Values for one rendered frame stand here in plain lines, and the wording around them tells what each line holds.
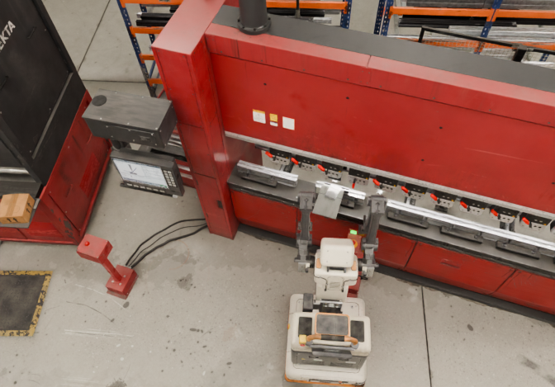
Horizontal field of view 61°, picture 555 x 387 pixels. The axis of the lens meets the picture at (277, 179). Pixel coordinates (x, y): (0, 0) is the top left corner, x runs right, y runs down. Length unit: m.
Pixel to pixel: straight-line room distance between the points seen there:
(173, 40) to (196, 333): 2.51
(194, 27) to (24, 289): 3.04
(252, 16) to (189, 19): 0.42
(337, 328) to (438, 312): 1.39
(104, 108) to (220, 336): 2.19
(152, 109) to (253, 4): 0.88
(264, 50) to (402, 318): 2.65
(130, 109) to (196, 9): 0.72
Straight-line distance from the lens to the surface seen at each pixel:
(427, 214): 3.71
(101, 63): 6.54
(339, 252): 3.01
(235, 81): 3.07
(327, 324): 3.32
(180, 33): 2.91
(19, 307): 4.93
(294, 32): 2.83
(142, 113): 3.00
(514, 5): 4.87
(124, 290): 4.51
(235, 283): 4.41
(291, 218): 4.01
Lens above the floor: 4.08
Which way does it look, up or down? 56 degrees down
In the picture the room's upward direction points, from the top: 3 degrees counter-clockwise
